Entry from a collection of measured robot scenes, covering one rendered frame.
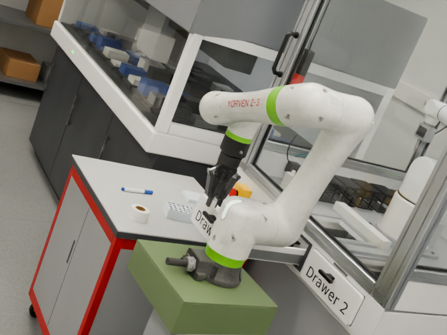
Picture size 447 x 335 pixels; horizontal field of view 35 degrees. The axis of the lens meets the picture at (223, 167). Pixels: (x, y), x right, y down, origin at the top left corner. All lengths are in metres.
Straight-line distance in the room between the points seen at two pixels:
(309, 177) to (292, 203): 0.10
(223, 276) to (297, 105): 0.55
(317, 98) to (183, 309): 0.66
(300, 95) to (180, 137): 1.37
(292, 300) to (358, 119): 0.84
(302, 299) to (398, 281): 0.44
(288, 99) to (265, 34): 1.29
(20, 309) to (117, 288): 0.81
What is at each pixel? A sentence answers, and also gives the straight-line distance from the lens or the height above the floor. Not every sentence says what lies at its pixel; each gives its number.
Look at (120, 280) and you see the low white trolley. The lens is 2.56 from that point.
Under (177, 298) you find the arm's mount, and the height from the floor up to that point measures 0.85.
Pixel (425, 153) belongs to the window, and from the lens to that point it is 2.22.
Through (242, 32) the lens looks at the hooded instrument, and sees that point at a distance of 3.12.
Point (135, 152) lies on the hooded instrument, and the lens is 3.40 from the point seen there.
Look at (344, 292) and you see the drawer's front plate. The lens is 2.33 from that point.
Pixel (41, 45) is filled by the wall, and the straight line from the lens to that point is 6.46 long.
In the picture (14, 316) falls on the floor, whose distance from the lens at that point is 3.23.
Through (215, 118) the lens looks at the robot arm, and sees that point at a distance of 2.20.
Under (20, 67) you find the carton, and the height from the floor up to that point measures 0.25.
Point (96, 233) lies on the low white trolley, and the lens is 2.62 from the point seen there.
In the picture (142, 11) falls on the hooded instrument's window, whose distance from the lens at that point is 3.54.
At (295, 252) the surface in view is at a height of 0.88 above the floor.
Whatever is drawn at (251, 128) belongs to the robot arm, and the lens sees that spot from 2.30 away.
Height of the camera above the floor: 1.76
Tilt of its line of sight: 17 degrees down
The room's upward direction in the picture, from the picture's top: 22 degrees clockwise
